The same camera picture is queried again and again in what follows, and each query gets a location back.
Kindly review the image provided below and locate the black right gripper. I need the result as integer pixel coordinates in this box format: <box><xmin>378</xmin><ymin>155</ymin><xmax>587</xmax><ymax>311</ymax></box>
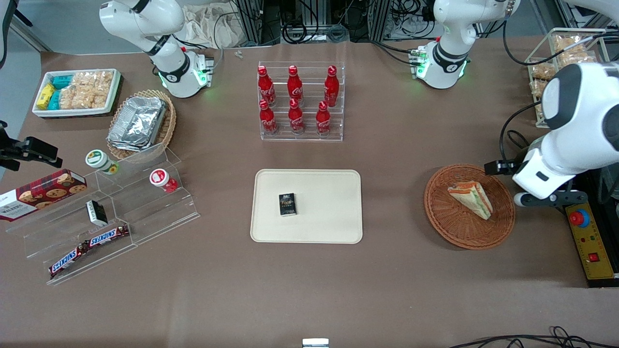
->
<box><xmin>0</xmin><ymin>121</ymin><xmax>64</xmax><ymax>171</ymax></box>

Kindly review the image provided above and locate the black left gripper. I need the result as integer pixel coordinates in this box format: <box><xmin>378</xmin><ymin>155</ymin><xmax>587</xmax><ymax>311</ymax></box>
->
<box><xmin>485</xmin><ymin>161</ymin><xmax>521</xmax><ymax>175</ymax></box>

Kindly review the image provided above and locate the triangular sandwich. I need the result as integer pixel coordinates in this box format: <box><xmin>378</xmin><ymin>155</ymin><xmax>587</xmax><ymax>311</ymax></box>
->
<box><xmin>447</xmin><ymin>181</ymin><xmax>494</xmax><ymax>221</ymax></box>

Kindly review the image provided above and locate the brown round wicker basket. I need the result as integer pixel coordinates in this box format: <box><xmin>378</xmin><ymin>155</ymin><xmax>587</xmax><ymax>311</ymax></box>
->
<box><xmin>424</xmin><ymin>164</ymin><xmax>516</xmax><ymax>250</ymax></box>

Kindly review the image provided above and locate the light oval wicker basket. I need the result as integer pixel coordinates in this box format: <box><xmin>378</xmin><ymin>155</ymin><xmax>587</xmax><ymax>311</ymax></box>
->
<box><xmin>107</xmin><ymin>89</ymin><xmax>177</xmax><ymax>160</ymax></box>

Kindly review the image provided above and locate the beige plastic tray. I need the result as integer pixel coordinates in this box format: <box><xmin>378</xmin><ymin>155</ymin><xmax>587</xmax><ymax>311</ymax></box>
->
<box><xmin>250</xmin><ymin>169</ymin><xmax>363</xmax><ymax>244</ymax></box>

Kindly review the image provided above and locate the red tartan cookie box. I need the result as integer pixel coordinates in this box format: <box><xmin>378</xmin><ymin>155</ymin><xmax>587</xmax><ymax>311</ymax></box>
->
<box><xmin>0</xmin><ymin>169</ymin><xmax>88</xmax><ymax>222</ymax></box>

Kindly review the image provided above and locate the white rectangular snack bin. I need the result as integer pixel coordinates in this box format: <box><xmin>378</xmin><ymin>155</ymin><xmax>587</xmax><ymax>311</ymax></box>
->
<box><xmin>31</xmin><ymin>69</ymin><xmax>121</xmax><ymax>118</ymax></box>

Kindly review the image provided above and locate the yellow snack packet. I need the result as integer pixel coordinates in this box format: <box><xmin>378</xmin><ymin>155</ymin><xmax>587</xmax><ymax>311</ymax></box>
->
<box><xmin>36</xmin><ymin>83</ymin><xmax>56</xmax><ymax>110</ymax></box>

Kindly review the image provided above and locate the green lid yogurt cup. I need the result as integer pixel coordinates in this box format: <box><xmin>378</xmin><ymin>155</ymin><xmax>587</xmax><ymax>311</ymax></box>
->
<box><xmin>86</xmin><ymin>149</ymin><xmax>119</xmax><ymax>175</ymax></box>

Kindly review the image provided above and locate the clear rice cracker bag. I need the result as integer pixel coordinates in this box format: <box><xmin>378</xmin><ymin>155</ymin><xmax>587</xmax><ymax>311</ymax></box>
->
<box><xmin>75</xmin><ymin>86</ymin><xmax>113</xmax><ymax>109</ymax></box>
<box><xmin>59</xmin><ymin>85</ymin><xmax>78</xmax><ymax>110</ymax></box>
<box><xmin>73</xmin><ymin>71</ymin><xmax>114</xmax><ymax>90</ymax></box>

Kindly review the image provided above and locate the small black white box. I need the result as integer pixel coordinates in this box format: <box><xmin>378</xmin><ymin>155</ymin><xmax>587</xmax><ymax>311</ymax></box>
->
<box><xmin>86</xmin><ymin>200</ymin><xmax>109</xmax><ymax>227</ymax></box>

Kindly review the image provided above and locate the stack of foil trays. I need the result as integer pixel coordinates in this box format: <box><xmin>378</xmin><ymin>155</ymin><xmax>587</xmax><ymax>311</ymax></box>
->
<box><xmin>107</xmin><ymin>96</ymin><xmax>168</xmax><ymax>152</ymax></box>

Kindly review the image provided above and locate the black appliance housing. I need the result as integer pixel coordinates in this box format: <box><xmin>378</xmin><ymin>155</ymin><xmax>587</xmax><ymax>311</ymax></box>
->
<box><xmin>573</xmin><ymin>164</ymin><xmax>619</xmax><ymax>289</ymax></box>

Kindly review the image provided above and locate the Snickers chocolate bar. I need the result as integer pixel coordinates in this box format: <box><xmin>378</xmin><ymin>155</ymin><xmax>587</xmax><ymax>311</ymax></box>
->
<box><xmin>48</xmin><ymin>241</ymin><xmax>91</xmax><ymax>279</ymax></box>
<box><xmin>87</xmin><ymin>224</ymin><xmax>131</xmax><ymax>248</ymax></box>

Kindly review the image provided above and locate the yellow emergency stop box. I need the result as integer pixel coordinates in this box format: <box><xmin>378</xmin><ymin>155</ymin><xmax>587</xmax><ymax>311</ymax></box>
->
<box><xmin>565</xmin><ymin>203</ymin><xmax>619</xmax><ymax>282</ymax></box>

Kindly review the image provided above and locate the clear acrylic stepped stand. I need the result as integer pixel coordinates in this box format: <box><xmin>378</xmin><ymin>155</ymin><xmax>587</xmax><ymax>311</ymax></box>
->
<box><xmin>5</xmin><ymin>143</ymin><xmax>201</xmax><ymax>286</ymax></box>

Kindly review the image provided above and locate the red lid yogurt cup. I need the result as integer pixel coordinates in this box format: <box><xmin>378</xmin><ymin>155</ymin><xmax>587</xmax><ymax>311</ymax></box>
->
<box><xmin>149</xmin><ymin>168</ymin><xmax>179</xmax><ymax>193</ymax></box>

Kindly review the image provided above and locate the black stand pole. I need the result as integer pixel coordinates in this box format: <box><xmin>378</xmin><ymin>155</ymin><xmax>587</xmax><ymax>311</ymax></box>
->
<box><xmin>0</xmin><ymin>0</ymin><xmax>34</xmax><ymax>69</ymax></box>

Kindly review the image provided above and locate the red cola bottle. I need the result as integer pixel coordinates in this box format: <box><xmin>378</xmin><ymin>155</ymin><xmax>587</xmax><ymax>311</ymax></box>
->
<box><xmin>259</xmin><ymin>99</ymin><xmax>279</xmax><ymax>135</ymax></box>
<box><xmin>316</xmin><ymin>101</ymin><xmax>331</xmax><ymax>136</ymax></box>
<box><xmin>257</xmin><ymin>66</ymin><xmax>276</xmax><ymax>107</ymax></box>
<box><xmin>287</xmin><ymin>65</ymin><xmax>304</xmax><ymax>107</ymax></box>
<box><xmin>324</xmin><ymin>65</ymin><xmax>340</xmax><ymax>107</ymax></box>
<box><xmin>288</xmin><ymin>98</ymin><xmax>305</xmax><ymax>134</ymax></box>

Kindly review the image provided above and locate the clear acrylic bottle rack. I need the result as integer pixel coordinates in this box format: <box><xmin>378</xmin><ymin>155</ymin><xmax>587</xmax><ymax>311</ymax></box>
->
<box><xmin>258</xmin><ymin>61</ymin><xmax>346</xmax><ymax>142</ymax></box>

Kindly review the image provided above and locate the crumpled beige cloth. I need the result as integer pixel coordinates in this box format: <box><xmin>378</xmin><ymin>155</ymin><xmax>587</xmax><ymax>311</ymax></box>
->
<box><xmin>181</xmin><ymin>4</ymin><xmax>242</xmax><ymax>49</ymax></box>

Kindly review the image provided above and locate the small black card box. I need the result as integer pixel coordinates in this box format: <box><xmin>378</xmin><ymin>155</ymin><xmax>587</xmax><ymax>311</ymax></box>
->
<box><xmin>279</xmin><ymin>193</ymin><xmax>297</xmax><ymax>217</ymax></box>

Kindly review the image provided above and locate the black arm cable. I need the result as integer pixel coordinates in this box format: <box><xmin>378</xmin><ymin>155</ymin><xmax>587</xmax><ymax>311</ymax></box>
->
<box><xmin>499</xmin><ymin>20</ymin><xmax>619</xmax><ymax>165</ymax></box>

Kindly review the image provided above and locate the black power cable with plug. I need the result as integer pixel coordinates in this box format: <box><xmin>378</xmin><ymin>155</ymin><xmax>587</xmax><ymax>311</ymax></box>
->
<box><xmin>507</xmin><ymin>130</ymin><xmax>531</xmax><ymax>151</ymax></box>

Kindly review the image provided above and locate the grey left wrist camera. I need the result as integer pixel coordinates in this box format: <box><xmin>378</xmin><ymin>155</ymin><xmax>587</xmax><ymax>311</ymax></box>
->
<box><xmin>514</xmin><ymin>190</ymin><xmax>589</xmax><ymax>209</ymax></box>

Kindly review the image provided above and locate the white wire rack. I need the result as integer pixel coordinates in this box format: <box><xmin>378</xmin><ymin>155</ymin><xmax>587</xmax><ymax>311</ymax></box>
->
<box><xmin>526</xmin><ymin>28</ymin><xmax>611</xmax><ymax>129</ymax></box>

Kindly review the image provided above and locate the thin black floor cable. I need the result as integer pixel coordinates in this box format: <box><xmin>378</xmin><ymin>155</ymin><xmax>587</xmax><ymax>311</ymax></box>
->
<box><xmin>449</xmin><ymin>326</ymin><xmax>619</xmax><ymax>348</ymax></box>

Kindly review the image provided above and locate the aluminium frame post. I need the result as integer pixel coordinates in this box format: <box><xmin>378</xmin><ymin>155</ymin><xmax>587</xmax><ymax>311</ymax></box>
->
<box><xmin>232</xmin><ymin>0</ymin><xmax>265</xmax><ymax>45</ymax></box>
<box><xmin>369</xmin><ymin>0</ymin><xmax>393</xmax><ymax>42</ymax></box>

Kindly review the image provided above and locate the coiled grey cable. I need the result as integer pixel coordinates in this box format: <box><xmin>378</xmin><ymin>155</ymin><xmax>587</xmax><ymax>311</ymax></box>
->
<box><xmin>326</xmin><ymin>24</ymin><xmax>349</xmax><ymax>43</ymax></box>

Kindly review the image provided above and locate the coiled black cable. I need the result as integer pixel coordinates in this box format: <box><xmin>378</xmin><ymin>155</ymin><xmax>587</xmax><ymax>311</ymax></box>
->
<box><xmin>282</xmin><ymin>23</ymin><xmax>308</xmax><ymax>44</ymax></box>

